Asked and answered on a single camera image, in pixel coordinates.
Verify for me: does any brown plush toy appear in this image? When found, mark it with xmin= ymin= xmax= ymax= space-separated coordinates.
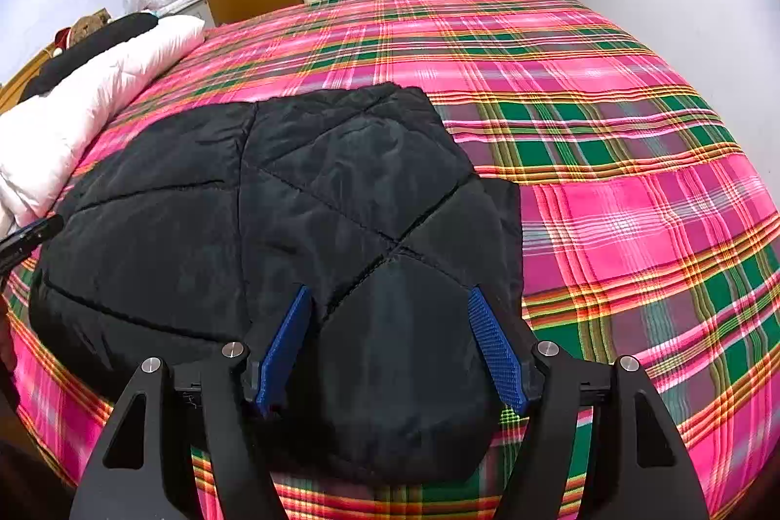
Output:
xmin=54 ymin=8 xmax=112 ymax=49

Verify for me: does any pink plaid bed sheet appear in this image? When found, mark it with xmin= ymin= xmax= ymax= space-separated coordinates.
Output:
xmin=0 ymin=0 xmax=780 ymax=520

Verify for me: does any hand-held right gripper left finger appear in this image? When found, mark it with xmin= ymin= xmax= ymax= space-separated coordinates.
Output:
xmin=69 ymin=285 xmax=314 ymax=520

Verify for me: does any black quilted jacket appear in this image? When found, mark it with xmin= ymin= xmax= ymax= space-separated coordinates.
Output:
xmin=27 ymin=82 xmax=525 ymax=487

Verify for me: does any wooden headboard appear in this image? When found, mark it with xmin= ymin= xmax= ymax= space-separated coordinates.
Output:
xmin=0 ymin=41 xmax=59 ymax=114

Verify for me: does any black pillow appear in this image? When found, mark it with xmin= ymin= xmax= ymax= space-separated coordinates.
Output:
xmin=21 ymin=13 xmax=158 ymax=100

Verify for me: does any white quilt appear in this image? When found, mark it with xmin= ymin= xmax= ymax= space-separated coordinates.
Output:
xmin=0 ymin=16 xmax=207 ymax=239

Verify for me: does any white bedside table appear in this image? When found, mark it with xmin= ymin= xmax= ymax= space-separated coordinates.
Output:
xmin=152 ymin=0 xmax=215 ymax=29

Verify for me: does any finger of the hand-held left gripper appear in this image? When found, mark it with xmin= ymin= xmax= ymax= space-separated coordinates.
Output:
xmin=0 ymin=215 xmax=65 ymax=275

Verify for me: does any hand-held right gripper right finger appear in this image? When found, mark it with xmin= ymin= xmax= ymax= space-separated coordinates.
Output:
xmin=466 ymin=285 xmax=711 ymax=520

